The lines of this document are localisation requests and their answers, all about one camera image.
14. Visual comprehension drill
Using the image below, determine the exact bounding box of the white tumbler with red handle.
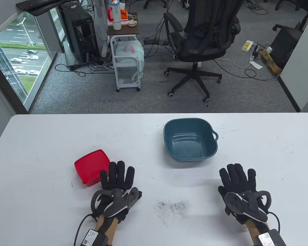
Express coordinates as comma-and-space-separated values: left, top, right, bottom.
107, 0, 122, 30

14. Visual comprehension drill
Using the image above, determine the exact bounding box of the black office chair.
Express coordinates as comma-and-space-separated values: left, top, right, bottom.
164, 0, 242, 103
273, 0, 308, 32

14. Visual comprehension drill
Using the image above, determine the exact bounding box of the black chair base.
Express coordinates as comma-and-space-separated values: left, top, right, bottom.
144, 0, 167, 9
274, 0, 300, 11

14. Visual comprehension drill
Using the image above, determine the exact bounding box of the red plastic lid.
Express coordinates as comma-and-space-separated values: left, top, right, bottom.
74, 149, 111, 184

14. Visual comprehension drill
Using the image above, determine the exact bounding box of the white cart with wooden top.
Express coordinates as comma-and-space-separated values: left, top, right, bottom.
107, 12, 141, 92

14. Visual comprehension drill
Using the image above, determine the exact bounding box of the teal plastic basin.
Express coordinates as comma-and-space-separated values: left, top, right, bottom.
164, 118, 219, 162

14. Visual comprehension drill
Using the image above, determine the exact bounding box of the pale green bag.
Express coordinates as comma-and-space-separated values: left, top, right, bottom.
113, 41, 145, 84

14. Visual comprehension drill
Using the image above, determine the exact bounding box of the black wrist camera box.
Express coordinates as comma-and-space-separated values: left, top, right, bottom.
80, 229, 109, 246
258, 229, 287, 246

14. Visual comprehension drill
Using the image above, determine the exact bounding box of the person's left hand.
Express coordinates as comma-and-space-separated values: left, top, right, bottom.
92, 160, 143, 224

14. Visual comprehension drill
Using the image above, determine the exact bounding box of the white floor cable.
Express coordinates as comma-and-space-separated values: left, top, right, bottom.
215, 58, 250, 68

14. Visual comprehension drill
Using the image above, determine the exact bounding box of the black power strip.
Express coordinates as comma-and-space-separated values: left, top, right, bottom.
144, 37, 170, 46

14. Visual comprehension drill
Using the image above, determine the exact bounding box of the black keyboard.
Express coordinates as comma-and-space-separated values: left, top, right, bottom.
15, 0, 67, 11

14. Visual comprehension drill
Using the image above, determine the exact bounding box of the black cabinet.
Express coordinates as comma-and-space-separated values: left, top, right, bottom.
271, 27, 304, 69

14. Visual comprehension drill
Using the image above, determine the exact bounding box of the person's right hand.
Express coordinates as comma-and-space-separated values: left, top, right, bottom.
218, 163, 270, 226

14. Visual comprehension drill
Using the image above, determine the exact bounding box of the glass window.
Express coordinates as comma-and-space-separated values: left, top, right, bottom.
0, 12, 57, 111

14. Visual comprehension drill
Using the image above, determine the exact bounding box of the black and white controller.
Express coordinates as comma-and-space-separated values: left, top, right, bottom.
224, 191, 272, 223
91, 187, 140, 218

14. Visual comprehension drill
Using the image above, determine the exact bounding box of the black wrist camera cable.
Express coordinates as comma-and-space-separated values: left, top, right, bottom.
74, 214, 98, 246
268, 211, 281, 233

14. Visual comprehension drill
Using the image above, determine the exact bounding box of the white desk leg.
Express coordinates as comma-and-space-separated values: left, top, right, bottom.
95, 0, 108, 58

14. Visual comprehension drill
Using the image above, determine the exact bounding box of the black floor cable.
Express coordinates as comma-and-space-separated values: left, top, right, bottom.
214, 59, 275, 81
55, 60, 116, 77

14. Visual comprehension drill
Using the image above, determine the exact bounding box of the person's left forearm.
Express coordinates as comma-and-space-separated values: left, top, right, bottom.
94, 215, 120, 246

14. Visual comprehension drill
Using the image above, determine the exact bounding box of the black computer tower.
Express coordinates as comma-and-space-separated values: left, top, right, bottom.
59, 2, 99, 67

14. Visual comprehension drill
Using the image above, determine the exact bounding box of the brown cardboard box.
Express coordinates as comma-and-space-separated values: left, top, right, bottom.
261, 49, 282, 76

